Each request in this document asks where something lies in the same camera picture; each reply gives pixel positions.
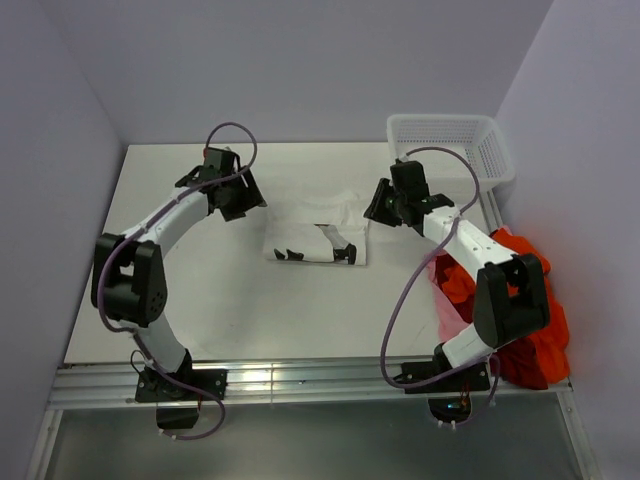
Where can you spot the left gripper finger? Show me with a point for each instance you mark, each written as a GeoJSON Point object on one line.
{"type": "Point", "coordinates": [231, 212]}
{"type": "Point", "coordinates": [254, 195]}

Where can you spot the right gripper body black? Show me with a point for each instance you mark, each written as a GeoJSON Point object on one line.
{"type": "Point", "coordinates": [403, 199]}

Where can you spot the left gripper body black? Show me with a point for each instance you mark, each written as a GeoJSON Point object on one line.
{"type": "Point", "coordinates": [233, 185]}

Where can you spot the white t shirt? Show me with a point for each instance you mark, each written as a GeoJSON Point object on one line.
{"type": "Point", "coordinates": [291, 233]}

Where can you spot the white plastic basket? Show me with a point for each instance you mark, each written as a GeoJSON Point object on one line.
{"type": "Point", "coordinates": [476, 137]}

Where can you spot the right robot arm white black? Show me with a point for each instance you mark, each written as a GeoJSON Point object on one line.
{"type": "Point", "coordinates": [510, 299]}

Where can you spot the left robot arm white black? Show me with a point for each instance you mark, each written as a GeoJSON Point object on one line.
{"type": "Point", "coordinates": [129, 287]}

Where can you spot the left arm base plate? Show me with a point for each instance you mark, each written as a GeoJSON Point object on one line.
{"type": "Point", "coordinates": [200, 382]}

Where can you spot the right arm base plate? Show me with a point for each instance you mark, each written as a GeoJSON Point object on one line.
{"type": "Point", "coordinates": [428, 377]}

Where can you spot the aluminium rail frame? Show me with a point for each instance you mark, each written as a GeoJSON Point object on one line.
{"type": "Point", "coordinates": [295, 332]}

